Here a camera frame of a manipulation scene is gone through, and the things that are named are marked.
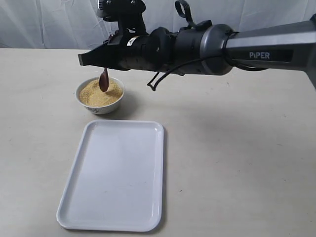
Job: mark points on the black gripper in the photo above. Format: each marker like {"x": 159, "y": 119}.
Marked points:
{"x": 124, "y": 53}

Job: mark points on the dark red wooden spoon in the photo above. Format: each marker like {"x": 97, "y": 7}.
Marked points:
{"x": 104, "y": 80}

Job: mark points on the black silver Piper robot arm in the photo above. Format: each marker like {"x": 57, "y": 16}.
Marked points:
{"x": 214, "y": 50}

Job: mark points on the white bowl of yellow grains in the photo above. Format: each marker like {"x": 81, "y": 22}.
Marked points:
{"x": 90, "y": 96}

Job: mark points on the white backdrop curtain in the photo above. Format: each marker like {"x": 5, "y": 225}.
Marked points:
{"x": 73, "y": 24}

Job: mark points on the white rectangular plastic tray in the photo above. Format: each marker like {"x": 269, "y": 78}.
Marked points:
{"x": 116, "y": 180}

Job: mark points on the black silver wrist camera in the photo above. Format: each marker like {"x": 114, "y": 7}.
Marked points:
{"x": 127, "y": 13}

